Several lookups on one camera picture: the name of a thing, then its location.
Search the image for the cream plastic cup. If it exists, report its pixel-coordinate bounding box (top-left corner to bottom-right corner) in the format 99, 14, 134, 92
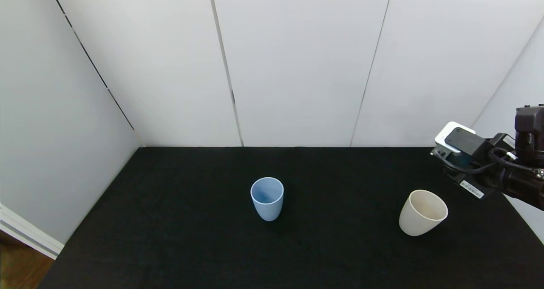
399, 190, 448, 237

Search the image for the black felt table cover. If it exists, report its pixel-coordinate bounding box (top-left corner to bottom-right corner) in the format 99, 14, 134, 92
38, 147, 544, 289

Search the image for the light blue plastic cup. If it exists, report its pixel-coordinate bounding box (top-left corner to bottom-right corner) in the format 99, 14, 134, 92
250, 177, 284, 221

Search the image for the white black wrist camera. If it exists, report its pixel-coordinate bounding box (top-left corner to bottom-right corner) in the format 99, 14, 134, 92
434, 122, 486, 154

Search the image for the white wall baseboard trim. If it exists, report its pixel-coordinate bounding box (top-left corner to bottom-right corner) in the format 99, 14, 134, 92
0, 203, 65, 260

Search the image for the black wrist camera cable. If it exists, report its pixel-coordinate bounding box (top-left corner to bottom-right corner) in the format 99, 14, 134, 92
431, 147, 544, 175

